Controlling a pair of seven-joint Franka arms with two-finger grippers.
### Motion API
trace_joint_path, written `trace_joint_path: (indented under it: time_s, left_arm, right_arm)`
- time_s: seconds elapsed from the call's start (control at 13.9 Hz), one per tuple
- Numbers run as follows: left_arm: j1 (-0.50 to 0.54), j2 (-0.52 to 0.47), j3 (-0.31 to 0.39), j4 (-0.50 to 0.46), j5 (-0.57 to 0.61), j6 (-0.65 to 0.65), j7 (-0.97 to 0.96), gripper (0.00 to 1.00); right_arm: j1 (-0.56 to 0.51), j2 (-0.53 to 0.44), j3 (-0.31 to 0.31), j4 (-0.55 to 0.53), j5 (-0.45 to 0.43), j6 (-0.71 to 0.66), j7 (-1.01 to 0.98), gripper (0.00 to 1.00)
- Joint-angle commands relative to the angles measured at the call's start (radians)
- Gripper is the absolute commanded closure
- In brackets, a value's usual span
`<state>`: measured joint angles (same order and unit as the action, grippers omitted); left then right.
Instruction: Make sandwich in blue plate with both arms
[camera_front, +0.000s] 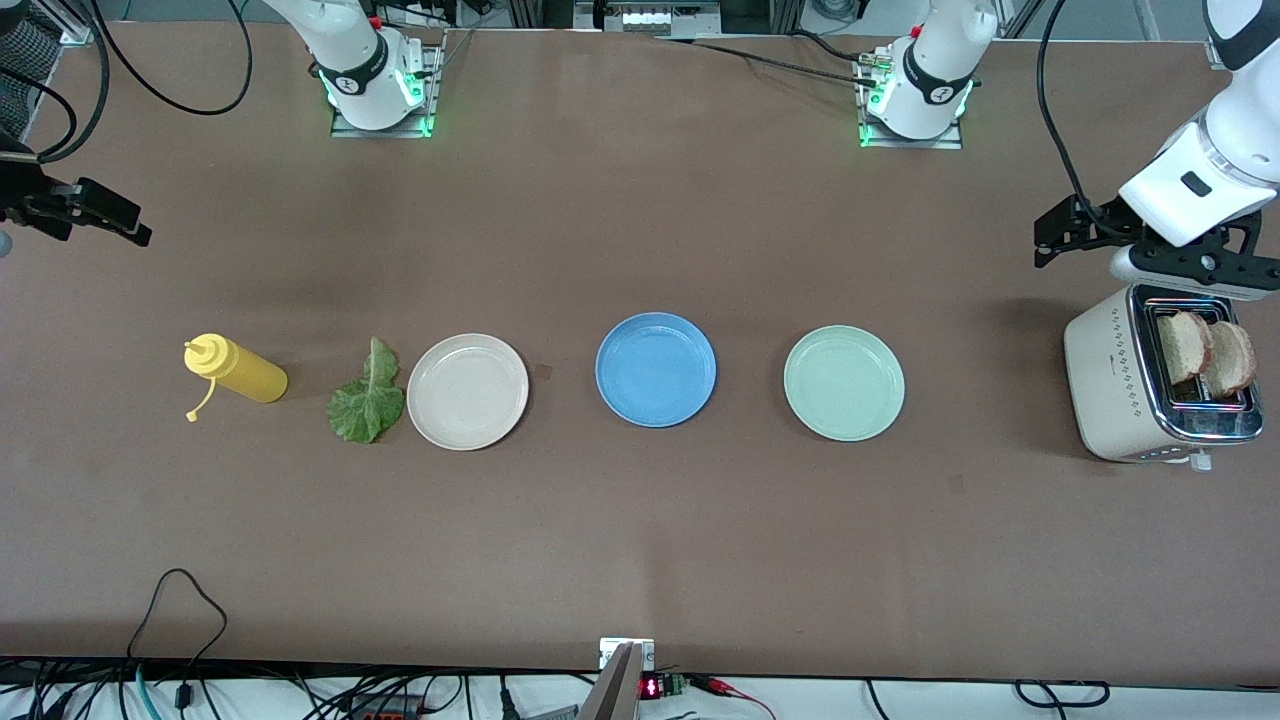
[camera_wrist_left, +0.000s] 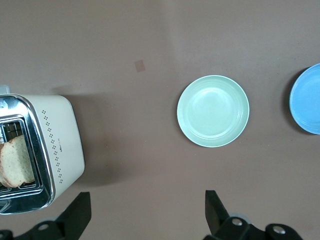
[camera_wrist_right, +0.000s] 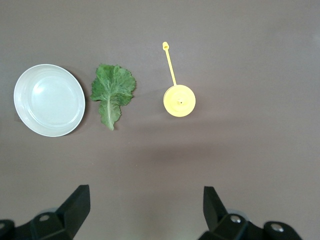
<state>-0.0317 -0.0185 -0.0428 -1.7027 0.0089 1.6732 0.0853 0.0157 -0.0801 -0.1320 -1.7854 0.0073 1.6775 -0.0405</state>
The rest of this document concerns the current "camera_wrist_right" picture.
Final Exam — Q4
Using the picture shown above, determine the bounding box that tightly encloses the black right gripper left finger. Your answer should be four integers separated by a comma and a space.
0, 184, 91, 240

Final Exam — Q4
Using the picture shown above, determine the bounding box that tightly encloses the green lettuce leaf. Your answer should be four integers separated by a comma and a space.
89, 63, 137, 131

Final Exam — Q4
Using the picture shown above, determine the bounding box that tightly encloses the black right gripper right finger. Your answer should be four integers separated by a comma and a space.
197, 186, 303, 240

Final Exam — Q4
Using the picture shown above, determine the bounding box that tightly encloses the beige round plate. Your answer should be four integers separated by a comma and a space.
13, 63, 86, 138

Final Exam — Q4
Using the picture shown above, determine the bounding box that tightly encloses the yellow squeeze sauce bottle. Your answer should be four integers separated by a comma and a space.
161, 41, 197, 118

